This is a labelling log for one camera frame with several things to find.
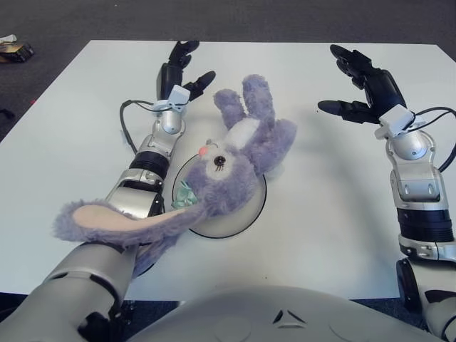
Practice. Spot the purple plush bunny doll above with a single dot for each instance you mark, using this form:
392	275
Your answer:
228	171

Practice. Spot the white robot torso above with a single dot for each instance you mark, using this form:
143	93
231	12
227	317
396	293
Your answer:
249	313

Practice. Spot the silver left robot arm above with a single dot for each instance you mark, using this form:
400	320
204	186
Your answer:
114	221

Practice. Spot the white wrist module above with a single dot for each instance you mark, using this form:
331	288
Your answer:
395	121
178	96

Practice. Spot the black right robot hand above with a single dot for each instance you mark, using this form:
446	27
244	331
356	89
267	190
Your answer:
381	85

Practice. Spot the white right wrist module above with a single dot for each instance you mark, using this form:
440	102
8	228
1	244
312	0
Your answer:
395	121

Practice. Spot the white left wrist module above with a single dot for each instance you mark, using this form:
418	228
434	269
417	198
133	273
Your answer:
178	96

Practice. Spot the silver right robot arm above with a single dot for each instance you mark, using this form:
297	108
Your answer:
417	178

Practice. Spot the white plate black rim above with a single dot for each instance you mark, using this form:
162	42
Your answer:
249	210

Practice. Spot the black yellow floor box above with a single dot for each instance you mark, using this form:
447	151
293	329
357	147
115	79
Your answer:
16	51

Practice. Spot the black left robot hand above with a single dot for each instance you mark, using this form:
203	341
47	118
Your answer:
167	76

